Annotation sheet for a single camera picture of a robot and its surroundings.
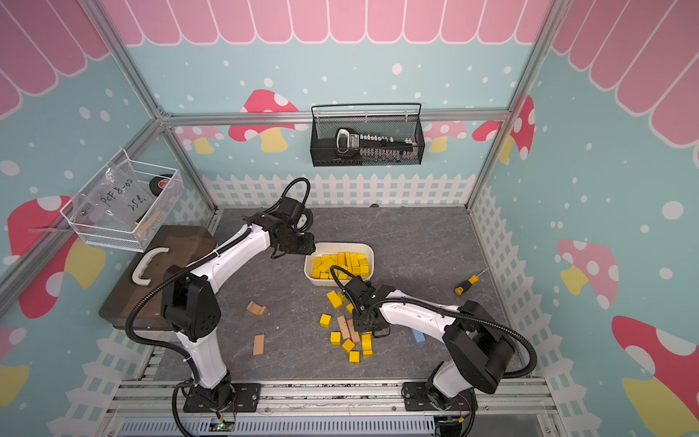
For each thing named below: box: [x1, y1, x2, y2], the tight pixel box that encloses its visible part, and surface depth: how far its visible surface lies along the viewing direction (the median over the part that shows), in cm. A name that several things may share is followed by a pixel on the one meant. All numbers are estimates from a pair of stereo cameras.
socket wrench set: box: [334, 127, 419, 163], surface depth 91 cm
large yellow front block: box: [317, 256, 336, 274], surface depth 102 cm
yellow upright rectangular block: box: [325, 290, 348, 309], surface depth 94 cm
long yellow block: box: [311, 254, 325, 279], surface depth 101 cm
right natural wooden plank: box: [346, 318, 362, 344], surface depth 85 cm
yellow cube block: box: [319, 313, 333, 329], surface depth 89 cm
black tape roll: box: [149, 173, 173, 197], surface depth 82 cm
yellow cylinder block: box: [336, 252, 347, 268], surface depth 102 cm
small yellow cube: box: [358, 258, 370, 278], surface depth 101 cm
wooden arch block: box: [245, 300, 268, 318], surface depth 91 cm
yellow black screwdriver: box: [455, 266, 490, 296], surface depth 97 cm
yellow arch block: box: [361, 331, 375, 358], surface depth 84 cm
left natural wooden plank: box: [336, 315, 351, 340], surface depth 88 cm
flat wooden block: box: [253, 334, 265, 356], surface depth 85 cm
